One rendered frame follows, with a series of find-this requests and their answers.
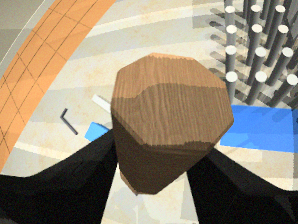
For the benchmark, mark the dark grey l-shaped hook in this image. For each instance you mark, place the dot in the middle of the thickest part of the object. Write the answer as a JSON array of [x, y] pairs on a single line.
[[66, 122]]

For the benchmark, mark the blue flat strip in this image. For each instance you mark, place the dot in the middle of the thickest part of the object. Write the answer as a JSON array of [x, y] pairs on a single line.
[[273, 129]]

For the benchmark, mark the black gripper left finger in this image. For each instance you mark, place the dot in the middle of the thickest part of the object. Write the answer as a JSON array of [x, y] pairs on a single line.
[[74, 191]]

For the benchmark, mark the wooden octagonal handle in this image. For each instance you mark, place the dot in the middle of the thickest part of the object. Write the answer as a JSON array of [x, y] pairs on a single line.
[[167, 112]]

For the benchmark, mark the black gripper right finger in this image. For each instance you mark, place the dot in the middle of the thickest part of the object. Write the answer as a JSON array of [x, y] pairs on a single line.
[[226, 193]]

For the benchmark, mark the light blue block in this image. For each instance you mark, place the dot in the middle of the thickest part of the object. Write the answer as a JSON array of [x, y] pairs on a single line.
[[95, 130]]

